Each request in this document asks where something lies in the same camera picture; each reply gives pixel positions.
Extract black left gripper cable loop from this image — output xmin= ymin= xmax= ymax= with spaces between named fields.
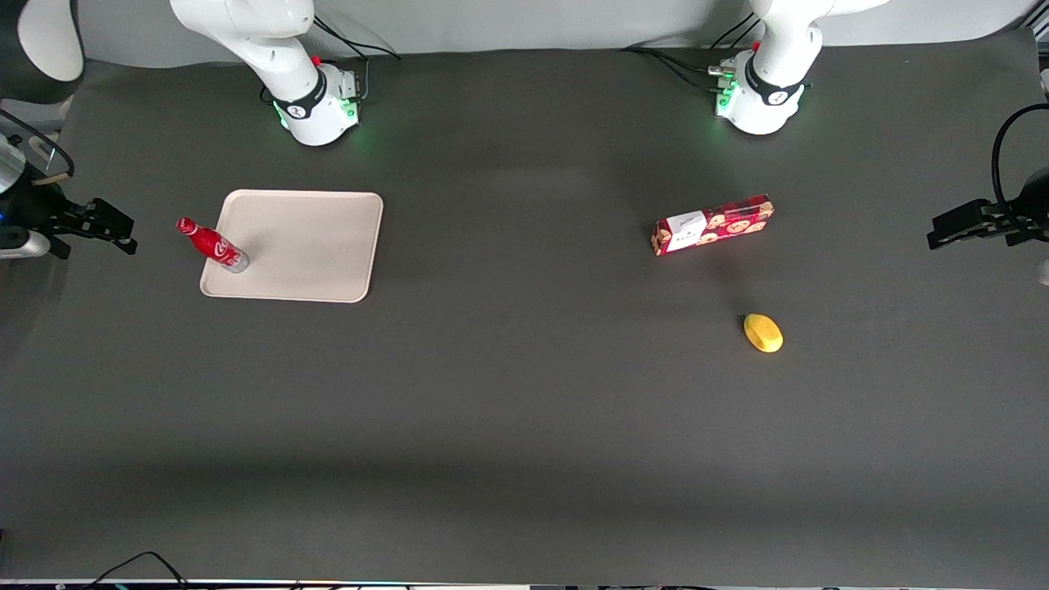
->
xmin=991 ymin=102 xmax=1049 ymax=206

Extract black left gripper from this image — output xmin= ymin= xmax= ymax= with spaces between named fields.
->
xmin=927 ymin=168 xmax=1049 ymax=251

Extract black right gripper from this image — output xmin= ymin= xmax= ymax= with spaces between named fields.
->
xmin=0 ymin=180 xmax=139 ymax=260

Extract red coke bottle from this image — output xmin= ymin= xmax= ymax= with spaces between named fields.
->
xmin=176 ymin=216 xmax=250 ymax=274

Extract black right arm base cable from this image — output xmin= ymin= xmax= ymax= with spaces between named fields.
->
xmin=310 ymin=20 xmax=402 ymax=101

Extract beige plastic tray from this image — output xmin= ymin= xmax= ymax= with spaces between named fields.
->
xmin=200 ymin=189 xmax=384 ymax=304

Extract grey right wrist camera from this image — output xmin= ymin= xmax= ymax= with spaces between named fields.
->
xmin=0 ymin=229 xmax=52 ymax=260

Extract thin black right gripper cable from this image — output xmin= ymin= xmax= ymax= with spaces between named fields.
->
xmin=0 ymin=109 xmax=76 ymax=186

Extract black table edge cable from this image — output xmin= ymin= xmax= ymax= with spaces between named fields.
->
xmin=82 ymin=551 xmax=191 ymax=590

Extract red cookie box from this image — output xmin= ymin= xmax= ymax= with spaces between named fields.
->
xmin=651 ymin=193 xmax=775 ymax=257

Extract black left arm base cables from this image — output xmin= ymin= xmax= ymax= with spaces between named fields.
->
xmin=619 ymin=12 xmax=765 ymax=93

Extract yellow lemon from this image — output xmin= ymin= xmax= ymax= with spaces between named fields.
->
xmin=743 ymin=313 xmax=784 ymax=354

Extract dark grey table mat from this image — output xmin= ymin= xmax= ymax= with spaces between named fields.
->
xmin=0 ymin=29 xmax=1049 ymax=588

